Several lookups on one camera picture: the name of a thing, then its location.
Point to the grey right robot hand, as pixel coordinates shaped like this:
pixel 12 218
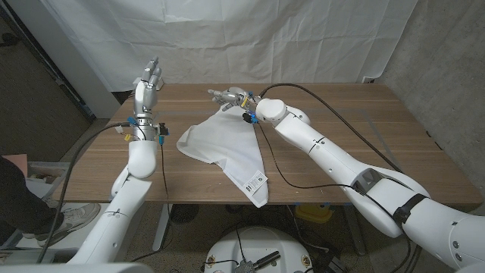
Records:
pixel 236 98

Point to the grey sneaker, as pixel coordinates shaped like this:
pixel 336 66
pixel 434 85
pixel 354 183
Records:
pixel 72 220

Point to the grey metal connector block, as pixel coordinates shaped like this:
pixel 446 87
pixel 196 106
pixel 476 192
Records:
pixel 245 267

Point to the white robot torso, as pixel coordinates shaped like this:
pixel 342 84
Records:
pixel 261 239

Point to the black tool on torso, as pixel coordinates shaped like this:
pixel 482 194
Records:
pixel 267 259

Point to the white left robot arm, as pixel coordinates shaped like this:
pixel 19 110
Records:
pixel 121 212

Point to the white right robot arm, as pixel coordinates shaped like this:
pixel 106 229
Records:
pixel 322 148

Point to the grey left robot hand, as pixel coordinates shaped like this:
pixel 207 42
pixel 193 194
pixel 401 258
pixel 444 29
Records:
pixel 146 98

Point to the white power strip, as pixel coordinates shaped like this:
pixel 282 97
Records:
pixel 161 85

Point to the white cloth napkin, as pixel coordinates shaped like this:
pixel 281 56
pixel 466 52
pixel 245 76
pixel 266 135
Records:
pixel 227 144

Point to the person in black clothes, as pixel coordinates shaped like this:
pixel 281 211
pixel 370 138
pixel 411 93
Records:
pixel 19 204

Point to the grey table leg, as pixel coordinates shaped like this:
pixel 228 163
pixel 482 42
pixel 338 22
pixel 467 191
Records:
pixel 354 235

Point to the white wrinkled backdrop sheet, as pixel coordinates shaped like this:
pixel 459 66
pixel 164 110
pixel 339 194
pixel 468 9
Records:
pixel 227 38

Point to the pink flat object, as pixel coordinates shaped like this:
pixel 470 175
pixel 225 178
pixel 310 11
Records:
pixel 17 161

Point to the black round floor fan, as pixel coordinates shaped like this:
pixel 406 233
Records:
pixel 184 212

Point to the white storage bin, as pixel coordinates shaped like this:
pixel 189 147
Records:
pixel 45 168

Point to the yellow object under table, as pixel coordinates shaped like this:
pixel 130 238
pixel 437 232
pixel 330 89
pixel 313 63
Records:
pixel 314 214

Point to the white table leg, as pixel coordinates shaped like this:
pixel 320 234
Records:
pixel 162 231

